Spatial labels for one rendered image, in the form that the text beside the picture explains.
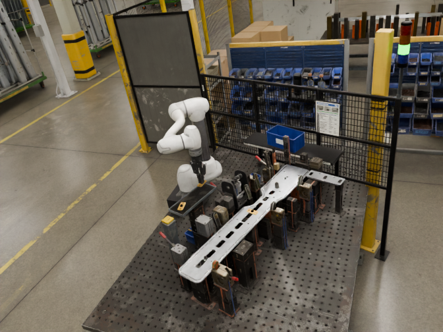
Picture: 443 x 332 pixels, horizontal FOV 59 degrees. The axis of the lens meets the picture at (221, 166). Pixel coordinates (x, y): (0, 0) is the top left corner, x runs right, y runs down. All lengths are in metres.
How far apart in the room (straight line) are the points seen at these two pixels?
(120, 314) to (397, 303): 2.16
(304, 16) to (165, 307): 7.78
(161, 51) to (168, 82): 0.42
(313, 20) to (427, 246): 6.43
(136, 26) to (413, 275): 4.12
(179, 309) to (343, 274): 1.11
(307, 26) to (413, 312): 7.16
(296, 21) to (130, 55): 4.98
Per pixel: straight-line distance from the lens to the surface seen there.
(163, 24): 5.08
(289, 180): 3.12
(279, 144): 3.47
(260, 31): 7.54
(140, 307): 2.81
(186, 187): 3.37
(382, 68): 3.09
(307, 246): 2.98
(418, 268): 3.93
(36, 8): 9.24
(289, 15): 9.55
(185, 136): 2.58
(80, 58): 10.26
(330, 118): 3.35
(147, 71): 5.44
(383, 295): 3.66
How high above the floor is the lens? 2.77
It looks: 31 degrees down
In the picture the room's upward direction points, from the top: 9 degrees counter-clockwise
